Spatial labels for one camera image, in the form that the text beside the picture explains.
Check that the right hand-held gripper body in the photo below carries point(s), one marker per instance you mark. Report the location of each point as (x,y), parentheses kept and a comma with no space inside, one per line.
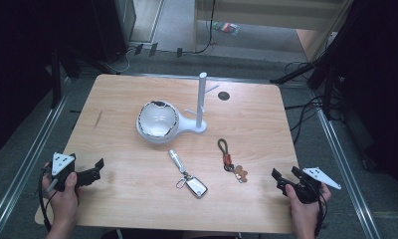
(308,189)

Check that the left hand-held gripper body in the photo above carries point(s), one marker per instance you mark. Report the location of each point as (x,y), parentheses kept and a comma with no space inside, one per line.
(62,162)

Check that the person's right hand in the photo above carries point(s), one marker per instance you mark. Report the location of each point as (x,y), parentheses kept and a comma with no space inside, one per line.
(304,214)

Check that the person's left hand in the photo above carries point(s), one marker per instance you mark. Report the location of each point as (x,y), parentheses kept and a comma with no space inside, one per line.
(64,205)

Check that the white key stand with bowl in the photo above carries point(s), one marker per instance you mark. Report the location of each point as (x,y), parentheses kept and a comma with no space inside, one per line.
(160,124)

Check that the black round table grommet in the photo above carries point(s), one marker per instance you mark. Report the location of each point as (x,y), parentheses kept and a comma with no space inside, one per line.
(223,96)

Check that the black metal stand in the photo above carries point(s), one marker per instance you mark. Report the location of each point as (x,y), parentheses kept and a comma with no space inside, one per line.
(303,69)

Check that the black cabinet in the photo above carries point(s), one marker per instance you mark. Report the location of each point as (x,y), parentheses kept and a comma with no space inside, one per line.
(114,26)

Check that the colourful packet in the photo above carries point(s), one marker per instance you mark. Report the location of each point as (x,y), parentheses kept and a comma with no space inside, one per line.
(226,28)

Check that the light wooden furniture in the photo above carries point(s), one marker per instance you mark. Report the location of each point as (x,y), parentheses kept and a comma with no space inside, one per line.
(253,13)

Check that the metal floor rail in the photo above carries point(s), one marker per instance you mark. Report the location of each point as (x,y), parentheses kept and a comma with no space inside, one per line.
(24,162)
(349,179)

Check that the black upright post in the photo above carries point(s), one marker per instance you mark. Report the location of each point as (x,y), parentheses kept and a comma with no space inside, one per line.
(56,79)

